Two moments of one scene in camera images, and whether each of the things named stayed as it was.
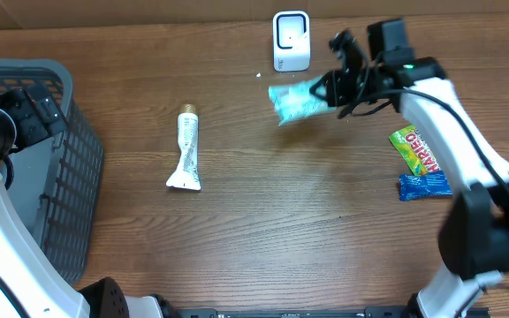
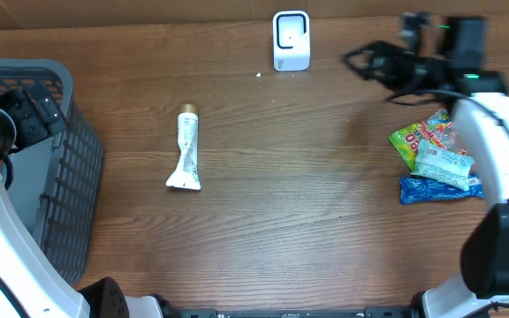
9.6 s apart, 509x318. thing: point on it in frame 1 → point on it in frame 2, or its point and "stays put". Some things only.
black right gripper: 333,94 → 390,74
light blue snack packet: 293,101 → 447,166
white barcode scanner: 292,41 stays put
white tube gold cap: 186,175 stays put
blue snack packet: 422,185 stays put
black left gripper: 37,127 stays put
